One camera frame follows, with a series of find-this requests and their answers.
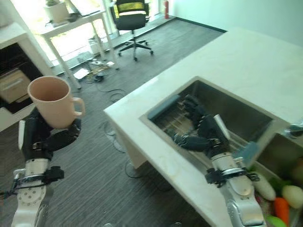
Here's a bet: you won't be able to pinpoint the pale yellow toy onion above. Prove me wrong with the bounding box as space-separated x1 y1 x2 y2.
281 184 303 209

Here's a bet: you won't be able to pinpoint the bright green toy vegetable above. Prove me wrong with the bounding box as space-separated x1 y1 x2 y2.
265 214 287 227

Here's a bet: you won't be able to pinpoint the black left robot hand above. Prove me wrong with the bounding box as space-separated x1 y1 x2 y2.
18 107 82 164

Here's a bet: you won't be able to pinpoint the red fire extinguisher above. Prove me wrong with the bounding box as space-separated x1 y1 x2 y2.
163 0 170 20

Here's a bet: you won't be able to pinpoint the white kitchen island counter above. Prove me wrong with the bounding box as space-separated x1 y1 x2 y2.
103 27 303 227

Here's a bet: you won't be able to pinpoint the orange toy carrot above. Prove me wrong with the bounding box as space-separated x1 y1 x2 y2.
274 197 291 226

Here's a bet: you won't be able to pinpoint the black floor cable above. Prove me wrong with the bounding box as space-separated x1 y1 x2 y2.
96 79 125 103

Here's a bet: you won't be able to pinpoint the pink plastic mug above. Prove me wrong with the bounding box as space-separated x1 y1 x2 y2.
27 75 86 130

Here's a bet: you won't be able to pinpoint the blue-ended sink drying rack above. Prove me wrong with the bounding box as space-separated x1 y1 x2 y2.
148 94 260 169

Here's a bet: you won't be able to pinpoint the white flat paper sheet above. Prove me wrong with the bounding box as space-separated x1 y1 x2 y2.
73 68 90 80

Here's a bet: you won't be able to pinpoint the white box under desk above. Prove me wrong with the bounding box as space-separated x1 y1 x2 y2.
88 37 105 57

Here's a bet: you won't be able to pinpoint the beige dishwasher drawer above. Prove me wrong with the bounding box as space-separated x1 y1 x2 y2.
0 68 32 105

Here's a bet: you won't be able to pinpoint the stainless steel sink basin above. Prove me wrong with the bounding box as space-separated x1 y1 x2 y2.
139 75 284 171

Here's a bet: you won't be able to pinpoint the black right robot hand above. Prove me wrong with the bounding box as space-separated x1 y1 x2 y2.
174 94 232 158

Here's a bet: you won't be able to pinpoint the dark faucet base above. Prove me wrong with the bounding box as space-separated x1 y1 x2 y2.
285 123 303 140

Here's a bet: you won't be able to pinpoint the steel sink basin with vegetables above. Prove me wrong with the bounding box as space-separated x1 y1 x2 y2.
246 132 303 227

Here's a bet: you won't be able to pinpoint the white cabinet with dishwasher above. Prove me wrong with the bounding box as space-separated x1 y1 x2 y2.
0 22 54 132

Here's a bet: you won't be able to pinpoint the white plant pot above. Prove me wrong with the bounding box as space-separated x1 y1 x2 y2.
44 0 70 24

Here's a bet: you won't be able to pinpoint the black office chair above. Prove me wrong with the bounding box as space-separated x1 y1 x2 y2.
110 0 154 62

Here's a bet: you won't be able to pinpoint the white toy radish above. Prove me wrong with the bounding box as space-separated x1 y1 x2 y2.
248 171 277 201

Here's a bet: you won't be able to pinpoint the black round floor device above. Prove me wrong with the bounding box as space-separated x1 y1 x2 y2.
94 72 107 83

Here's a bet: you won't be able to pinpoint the white desk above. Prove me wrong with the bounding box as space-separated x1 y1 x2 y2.
9 0 120 90

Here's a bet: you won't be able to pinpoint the dark green toy leaves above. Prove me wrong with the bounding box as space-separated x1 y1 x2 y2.
269 177 292 197

